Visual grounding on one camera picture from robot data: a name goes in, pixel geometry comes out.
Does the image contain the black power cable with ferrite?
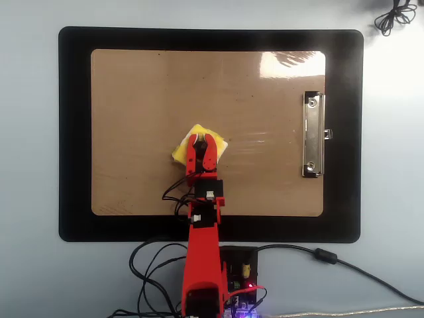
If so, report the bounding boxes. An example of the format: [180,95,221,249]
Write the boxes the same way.
[256,244,424,306]

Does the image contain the black robot servo wires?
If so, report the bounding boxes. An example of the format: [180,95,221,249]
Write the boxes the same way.
[109,172,200,318]

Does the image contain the black desk mat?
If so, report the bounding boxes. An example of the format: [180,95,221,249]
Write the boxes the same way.
[58,26,364,244]

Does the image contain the red wire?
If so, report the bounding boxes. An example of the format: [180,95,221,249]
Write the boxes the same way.
[227,285,268,314]

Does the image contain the yellow and white sponge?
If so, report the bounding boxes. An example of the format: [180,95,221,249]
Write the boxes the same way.
[171,123,229,166]

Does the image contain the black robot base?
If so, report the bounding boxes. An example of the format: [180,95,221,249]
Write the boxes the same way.
[220,245,259,305]

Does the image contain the brown clipboard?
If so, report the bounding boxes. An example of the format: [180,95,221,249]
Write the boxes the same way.
[90,48,333,218]

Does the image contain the silver metal clipboard clip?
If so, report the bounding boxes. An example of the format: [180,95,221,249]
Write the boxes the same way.
[301,91,333,179]

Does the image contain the silver braided USB cable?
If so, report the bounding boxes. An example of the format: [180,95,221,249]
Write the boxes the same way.
[261,305,424,318]

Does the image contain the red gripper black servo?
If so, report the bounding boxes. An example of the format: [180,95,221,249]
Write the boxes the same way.
[185,132,220,186]

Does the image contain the controller board with LEDs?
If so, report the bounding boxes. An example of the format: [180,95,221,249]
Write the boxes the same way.
[224,297,263,318]

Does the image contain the coiled black cable bundle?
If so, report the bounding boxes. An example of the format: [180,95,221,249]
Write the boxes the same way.
[374,0,419,37]

